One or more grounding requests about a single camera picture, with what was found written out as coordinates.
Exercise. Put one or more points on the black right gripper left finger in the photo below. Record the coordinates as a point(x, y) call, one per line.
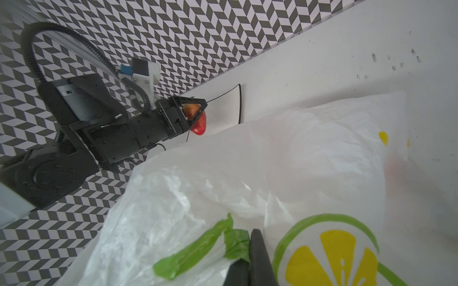
point(238, 274)

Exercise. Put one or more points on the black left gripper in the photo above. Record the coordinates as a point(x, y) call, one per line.
point(115, 140)

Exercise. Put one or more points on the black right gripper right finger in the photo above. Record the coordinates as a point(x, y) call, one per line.
point(261, 270)

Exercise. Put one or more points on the white plastic bag lemon print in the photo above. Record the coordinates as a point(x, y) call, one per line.
point(330, 188)

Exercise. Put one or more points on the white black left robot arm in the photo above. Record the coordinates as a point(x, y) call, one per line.
point(46, 173)

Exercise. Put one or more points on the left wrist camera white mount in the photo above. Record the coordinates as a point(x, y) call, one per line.
point(146, 74)

